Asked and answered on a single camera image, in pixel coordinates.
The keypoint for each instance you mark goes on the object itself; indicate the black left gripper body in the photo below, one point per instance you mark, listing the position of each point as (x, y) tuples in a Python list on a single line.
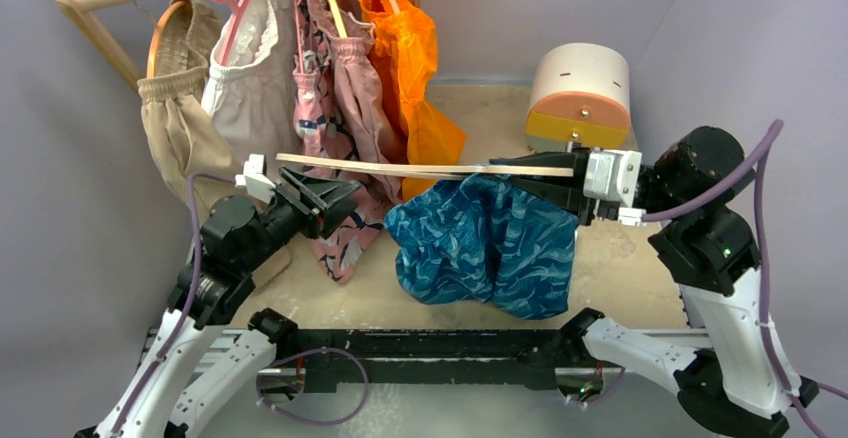
[(309, 212)]

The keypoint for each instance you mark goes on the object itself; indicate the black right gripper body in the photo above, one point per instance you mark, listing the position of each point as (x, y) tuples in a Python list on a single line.
[(575, 199)]

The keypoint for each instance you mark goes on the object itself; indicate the blue leaf-print shorts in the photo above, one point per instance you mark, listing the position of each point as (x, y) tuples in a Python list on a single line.
[(482, 239)]

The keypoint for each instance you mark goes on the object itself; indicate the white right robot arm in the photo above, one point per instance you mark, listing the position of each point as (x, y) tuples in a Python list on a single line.
[(739, 385)]

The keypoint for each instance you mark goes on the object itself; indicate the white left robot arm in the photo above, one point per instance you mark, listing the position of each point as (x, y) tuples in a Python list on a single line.
[(165, 397)]

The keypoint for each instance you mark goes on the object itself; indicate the pink navy patterned shorts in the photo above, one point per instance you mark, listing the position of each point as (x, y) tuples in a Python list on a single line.
[(317, 120)]

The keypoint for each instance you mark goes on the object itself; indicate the white shorts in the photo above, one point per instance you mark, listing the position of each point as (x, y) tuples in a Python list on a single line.
[(250, 95)]

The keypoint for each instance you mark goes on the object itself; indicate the dusty pink shorts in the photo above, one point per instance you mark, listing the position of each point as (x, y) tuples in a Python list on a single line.
[(358, 87)]

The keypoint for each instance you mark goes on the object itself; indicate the beige shorts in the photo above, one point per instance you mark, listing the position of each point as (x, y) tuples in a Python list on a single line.
[(181, 136)]

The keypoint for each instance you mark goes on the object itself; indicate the orange shorts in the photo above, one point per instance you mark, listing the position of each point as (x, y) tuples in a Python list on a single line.
[(405, 55)]

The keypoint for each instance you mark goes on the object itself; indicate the thin pink hanger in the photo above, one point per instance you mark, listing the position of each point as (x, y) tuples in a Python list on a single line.
[(300, 61)]

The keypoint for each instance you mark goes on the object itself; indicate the orange hanger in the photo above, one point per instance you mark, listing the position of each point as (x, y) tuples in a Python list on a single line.
[(158, 33)]

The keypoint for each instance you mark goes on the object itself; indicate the round pastel drawer box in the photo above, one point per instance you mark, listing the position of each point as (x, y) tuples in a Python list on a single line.
[(580, 93)]

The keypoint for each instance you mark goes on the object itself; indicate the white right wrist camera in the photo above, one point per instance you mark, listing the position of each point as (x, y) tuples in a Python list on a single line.
[(611, 179)]

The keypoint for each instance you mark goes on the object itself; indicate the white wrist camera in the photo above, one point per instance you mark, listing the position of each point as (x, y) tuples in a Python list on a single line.
[(611, 179), (254, 181)]

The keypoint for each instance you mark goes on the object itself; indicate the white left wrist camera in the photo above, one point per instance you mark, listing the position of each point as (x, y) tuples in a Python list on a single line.
[(254, 181)]

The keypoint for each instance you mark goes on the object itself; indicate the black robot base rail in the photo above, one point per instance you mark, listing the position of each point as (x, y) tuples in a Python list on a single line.
[(430, 355)]

